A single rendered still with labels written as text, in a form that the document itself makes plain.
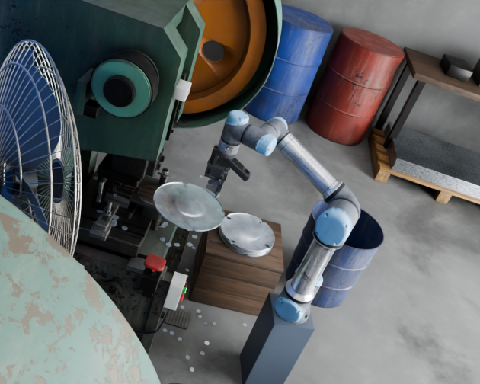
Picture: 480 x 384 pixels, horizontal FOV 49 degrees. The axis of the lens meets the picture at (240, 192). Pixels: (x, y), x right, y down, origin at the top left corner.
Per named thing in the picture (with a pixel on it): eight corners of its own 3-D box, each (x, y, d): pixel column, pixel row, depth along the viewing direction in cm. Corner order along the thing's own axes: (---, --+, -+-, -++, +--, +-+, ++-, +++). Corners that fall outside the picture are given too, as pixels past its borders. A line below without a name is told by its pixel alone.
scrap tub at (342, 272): (347, 270, 335) (380, 212, 308) (350, 320, 300) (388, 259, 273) (284, 250, 333) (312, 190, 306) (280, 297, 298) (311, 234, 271)
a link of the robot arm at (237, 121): (245, 123, 181) (224, 112, 183) (236, 149, 187) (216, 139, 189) (255, 116, 187) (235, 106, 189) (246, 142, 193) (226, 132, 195)
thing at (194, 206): (229, 235, 203) (230, 234, 203) (155, 226, 193) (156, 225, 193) (217, 189, 225) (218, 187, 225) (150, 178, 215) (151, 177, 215)
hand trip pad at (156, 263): (162, 273, 189) (167, 258, 185) (158, 285, 184) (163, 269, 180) (144, 267, 189) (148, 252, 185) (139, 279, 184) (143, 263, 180)
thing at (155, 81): (154, 121, 169) (169, 56, 157) (143, 137, 160) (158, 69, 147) (86, 98, 168) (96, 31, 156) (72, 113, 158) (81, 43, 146)
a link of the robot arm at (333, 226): (307, 309, 216) (365, 207, 186) (293, 332, 204) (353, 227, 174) (282, 293, 218) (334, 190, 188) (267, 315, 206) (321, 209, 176)
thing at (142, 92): (190, 56, 210) (200, 12, 201) (142, 129, 155) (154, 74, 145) (147, 41, 209) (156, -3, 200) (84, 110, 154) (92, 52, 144)
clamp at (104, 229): (120, 214, 205) (124, 193, 199) (104, 241, 191) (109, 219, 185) (104, 209, 204) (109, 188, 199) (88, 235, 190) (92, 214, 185)
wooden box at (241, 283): (260, 268, 312) (280, 223, 293) (261, 317, 281) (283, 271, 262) (195, 252, 306) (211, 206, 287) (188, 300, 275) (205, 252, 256)
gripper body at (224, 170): (207, 168, 203) (216, 141, 196) (228, 174, 203) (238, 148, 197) (203, 177, 197) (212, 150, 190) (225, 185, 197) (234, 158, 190)
